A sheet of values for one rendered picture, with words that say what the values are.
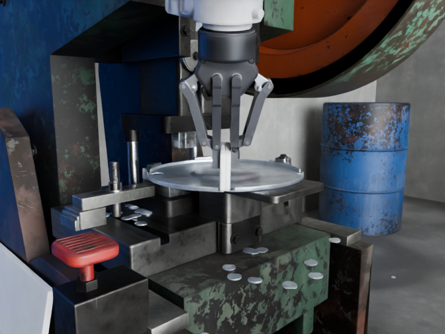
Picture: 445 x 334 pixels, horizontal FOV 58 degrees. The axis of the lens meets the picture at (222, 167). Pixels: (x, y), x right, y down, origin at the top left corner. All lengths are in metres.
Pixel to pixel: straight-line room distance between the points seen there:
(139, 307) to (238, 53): 0.33
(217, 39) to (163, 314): 0.36
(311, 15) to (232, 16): 0.61
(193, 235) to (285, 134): 2.38
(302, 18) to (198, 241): 0.64
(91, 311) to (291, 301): 0.43
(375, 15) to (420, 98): 3.13
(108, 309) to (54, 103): 0.50
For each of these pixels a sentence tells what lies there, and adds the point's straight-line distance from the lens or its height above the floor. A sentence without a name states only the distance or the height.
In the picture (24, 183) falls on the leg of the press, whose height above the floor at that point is 0.74.
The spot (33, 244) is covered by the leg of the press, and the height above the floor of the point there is 0.62.
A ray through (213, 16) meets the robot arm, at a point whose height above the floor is 1.02.
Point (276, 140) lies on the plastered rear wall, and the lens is 2.95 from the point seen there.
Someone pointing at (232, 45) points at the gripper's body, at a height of 0.99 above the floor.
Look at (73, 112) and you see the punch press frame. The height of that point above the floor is 0.89.
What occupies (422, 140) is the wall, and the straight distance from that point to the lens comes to 4.07.
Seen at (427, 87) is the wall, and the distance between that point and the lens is 4.05.
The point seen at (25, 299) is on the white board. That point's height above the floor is 0.54.
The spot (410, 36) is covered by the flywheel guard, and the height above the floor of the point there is 1.05.
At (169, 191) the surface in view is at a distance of 0.78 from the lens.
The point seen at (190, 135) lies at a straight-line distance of 0.83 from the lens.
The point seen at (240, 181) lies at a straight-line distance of 0.69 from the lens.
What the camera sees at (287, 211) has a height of 0.68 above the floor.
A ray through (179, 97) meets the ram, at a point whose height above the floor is 0.92.
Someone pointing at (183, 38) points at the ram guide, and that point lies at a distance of 0.70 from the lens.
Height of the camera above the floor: 0.93
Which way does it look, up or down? 10 degrees down
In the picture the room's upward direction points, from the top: straight up
